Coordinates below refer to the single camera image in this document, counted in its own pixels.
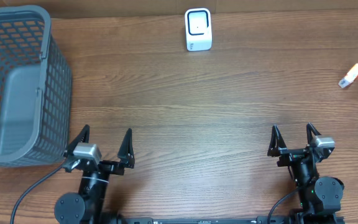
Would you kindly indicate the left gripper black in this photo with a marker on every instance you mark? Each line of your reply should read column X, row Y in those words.
column 126, row 159

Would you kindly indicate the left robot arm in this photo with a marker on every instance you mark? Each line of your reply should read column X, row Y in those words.
column 86, row 206

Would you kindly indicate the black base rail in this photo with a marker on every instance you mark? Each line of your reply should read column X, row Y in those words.
column 257, row 220

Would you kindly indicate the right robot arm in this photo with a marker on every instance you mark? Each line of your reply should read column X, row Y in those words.
column 320, row 197

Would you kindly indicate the grey plastic shopping basket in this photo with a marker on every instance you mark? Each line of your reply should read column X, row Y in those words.
column 35, row 89

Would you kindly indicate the small orange box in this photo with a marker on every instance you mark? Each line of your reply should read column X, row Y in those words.
column 350, row 76

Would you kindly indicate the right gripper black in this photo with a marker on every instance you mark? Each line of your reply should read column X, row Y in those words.
column 276, row 147

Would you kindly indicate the white barcode scanner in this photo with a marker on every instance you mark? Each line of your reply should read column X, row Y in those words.
column 198, row 29

